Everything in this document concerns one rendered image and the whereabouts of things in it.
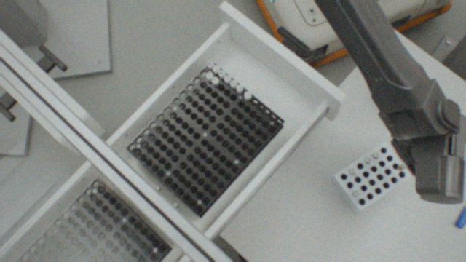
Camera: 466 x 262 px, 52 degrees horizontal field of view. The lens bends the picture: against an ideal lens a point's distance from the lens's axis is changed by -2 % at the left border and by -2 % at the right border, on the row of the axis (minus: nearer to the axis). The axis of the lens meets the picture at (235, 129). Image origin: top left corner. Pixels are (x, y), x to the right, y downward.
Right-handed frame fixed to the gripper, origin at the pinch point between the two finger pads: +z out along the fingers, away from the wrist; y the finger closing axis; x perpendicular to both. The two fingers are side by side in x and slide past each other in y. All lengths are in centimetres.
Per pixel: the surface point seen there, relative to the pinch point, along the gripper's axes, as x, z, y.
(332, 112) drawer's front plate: -6.3, 0.2, -14.8
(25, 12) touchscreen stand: -57, 62, -116
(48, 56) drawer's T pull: -46, -5, -50
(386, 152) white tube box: 0.3, 7.2, -4.1
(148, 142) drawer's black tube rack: -37.9, -3.4, -26.0
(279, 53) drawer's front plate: -10.3, -6.3, -27.5
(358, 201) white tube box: -9.7, 7.1, 0.9
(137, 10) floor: -20, 85, -111
